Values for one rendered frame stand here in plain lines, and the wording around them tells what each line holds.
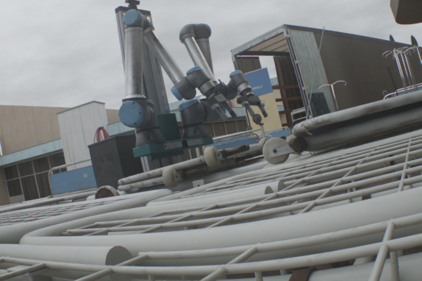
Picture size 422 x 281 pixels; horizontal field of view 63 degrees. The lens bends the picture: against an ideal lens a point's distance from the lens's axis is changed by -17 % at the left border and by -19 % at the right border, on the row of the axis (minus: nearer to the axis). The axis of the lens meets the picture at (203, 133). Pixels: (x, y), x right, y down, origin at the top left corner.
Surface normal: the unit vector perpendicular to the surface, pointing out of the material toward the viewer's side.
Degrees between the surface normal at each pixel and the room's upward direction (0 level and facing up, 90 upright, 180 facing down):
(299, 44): 90
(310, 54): 90
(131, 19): 83
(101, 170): 90
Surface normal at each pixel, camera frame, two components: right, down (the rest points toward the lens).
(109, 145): -0.58, 0.07
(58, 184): -0.40, 0.03
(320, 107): 0.54, -0.30
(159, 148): 0.78, -0.22
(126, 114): -0.21, 0.07
